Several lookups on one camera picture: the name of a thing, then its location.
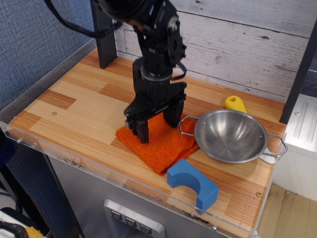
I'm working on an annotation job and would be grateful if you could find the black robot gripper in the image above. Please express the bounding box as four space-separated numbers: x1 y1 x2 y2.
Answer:
124 59 187 143

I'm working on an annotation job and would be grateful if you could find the orange knitted towel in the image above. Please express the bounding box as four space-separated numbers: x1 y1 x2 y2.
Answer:
116 114 199 176

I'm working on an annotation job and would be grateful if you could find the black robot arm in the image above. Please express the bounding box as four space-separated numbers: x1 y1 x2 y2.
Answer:
99 0 187 143

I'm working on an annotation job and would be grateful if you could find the blue arch foam block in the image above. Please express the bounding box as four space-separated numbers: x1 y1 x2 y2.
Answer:
167 159 219 215

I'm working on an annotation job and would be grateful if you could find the stainless steel cabinet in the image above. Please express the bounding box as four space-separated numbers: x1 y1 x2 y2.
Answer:
49 157 217 238

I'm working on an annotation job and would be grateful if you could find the silver button control panel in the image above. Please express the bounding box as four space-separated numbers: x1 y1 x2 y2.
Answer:
104 199 165 238

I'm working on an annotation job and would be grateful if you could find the clear acrylic table guard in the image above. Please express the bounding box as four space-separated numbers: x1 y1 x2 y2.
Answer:
0 107 275 238

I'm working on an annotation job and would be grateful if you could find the white ribbed appliance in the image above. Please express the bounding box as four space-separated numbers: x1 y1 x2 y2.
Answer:
285 94 317 152

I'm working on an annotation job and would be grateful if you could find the yellow black bag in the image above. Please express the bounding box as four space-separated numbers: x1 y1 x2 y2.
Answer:
0 221 44 238

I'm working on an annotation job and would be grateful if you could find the steel two-handled bowl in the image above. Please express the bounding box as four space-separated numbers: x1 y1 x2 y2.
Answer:
178 109 288 164

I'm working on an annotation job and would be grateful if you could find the black left upright post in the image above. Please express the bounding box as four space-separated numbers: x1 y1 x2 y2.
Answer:
90 0 117 69

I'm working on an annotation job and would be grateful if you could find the black upright post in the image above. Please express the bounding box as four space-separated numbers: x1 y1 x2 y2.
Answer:
90 0 117 69
279 0 317 124

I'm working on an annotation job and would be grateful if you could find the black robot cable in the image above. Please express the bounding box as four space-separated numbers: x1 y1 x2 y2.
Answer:
44 0 123 39

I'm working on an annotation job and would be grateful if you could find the black right upright post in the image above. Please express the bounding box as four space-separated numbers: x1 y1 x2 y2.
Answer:
279 0 317 124

